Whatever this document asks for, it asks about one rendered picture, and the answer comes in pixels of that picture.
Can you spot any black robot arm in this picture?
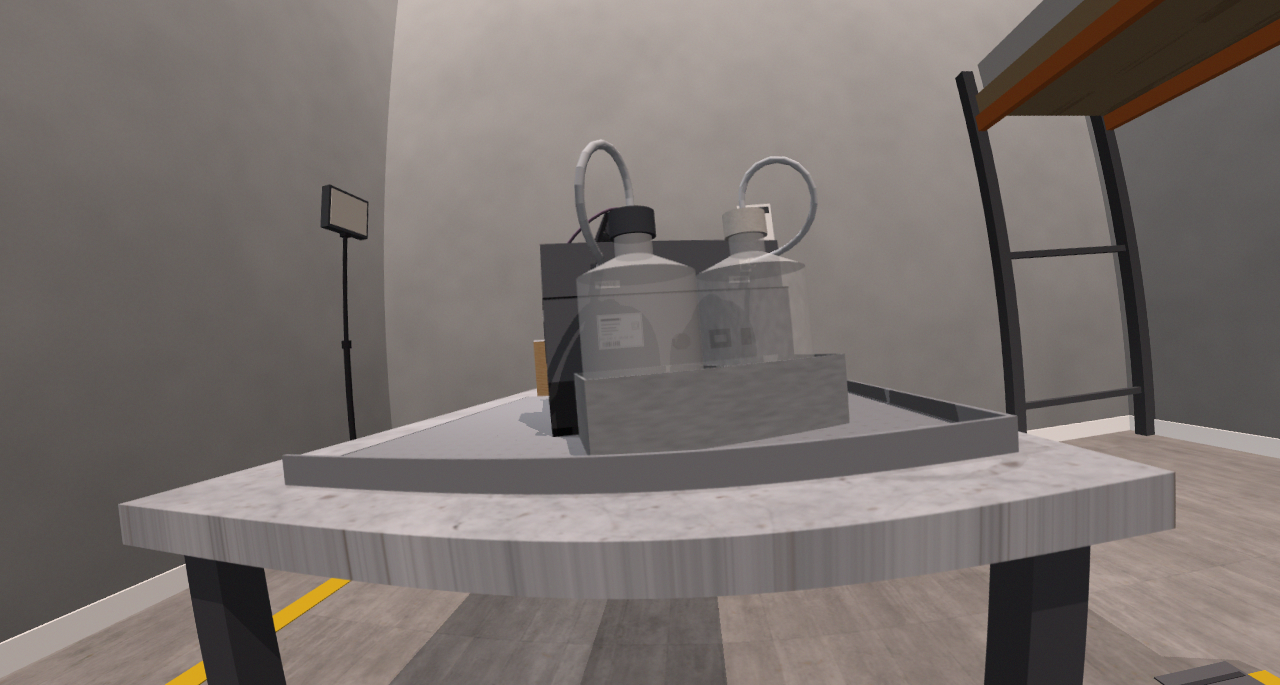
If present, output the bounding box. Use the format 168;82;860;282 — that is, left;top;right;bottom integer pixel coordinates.
595;213;611;242

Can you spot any grey curved hose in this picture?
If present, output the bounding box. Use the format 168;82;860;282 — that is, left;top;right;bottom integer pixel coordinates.
739;157;818;256
573;140;634;266

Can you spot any clear plastic bottle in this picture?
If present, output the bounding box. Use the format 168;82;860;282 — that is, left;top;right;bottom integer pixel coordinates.
696;207;815;366

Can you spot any translucent plastic bottle with black cap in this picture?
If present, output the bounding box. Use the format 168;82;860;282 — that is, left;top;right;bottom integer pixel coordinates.
576;206;704;380

